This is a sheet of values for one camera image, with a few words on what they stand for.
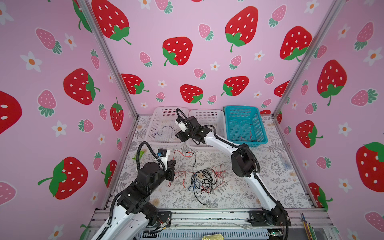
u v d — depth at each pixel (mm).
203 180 845
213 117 1145
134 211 468
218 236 660
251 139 1065
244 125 1148
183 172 910
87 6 675
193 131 772
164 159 613
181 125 866
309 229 700
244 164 614
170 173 624
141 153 491
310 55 854
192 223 734
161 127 1113
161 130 1102
